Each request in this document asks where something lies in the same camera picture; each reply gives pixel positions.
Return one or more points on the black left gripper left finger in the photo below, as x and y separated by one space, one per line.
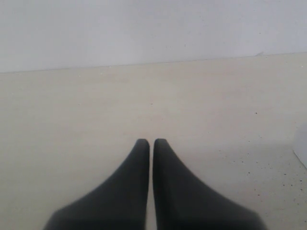
119 203

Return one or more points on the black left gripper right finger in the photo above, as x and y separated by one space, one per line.
183 202

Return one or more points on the white mannequin head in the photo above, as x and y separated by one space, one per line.
300 144

